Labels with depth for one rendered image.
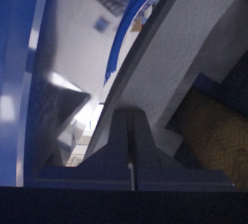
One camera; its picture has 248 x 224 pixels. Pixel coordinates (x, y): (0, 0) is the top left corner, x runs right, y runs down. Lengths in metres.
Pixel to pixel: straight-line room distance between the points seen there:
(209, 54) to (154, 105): 0.21
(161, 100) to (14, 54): 0.14
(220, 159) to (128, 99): 0.16
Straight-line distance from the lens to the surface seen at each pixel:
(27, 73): 0.20
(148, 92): 0.15
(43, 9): 0.19
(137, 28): 7.58
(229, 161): 0.26
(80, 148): 10.21
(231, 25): 0.37
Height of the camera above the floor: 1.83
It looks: 16 degrees up
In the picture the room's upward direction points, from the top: 179 degrees counter-clockwise
